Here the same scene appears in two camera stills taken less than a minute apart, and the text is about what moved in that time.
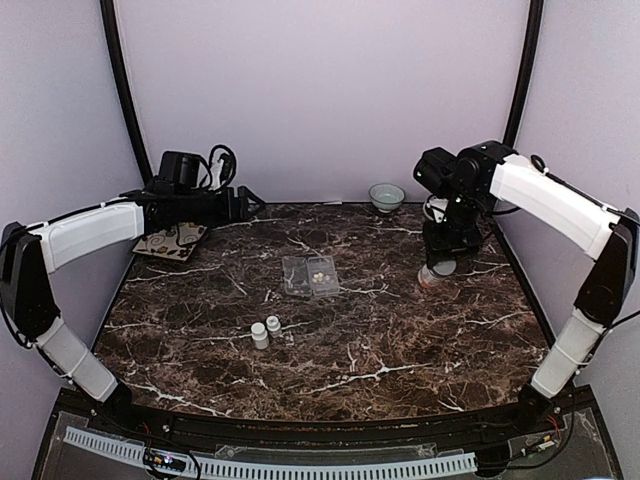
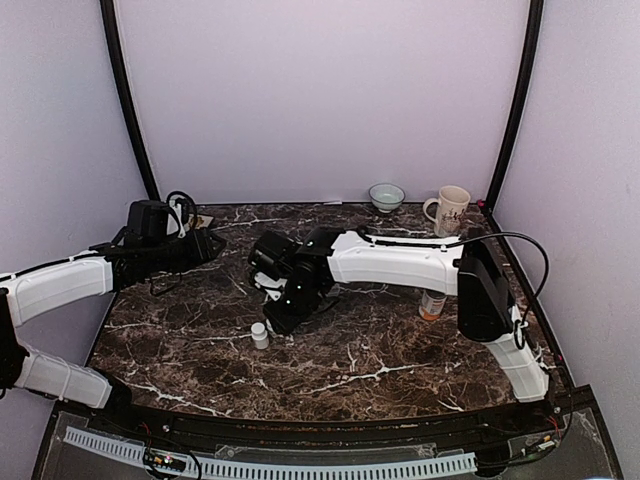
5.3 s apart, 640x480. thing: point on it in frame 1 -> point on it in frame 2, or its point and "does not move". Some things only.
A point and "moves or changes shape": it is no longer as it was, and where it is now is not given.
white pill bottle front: [260, 336] does not move
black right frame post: [527, 74] does not move
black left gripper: [241, 204] -> [201, 250]
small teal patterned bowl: [386, 197] does not move
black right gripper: [436, 243] -> [283, 323]
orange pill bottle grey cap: [429, 279] moves or changes shape
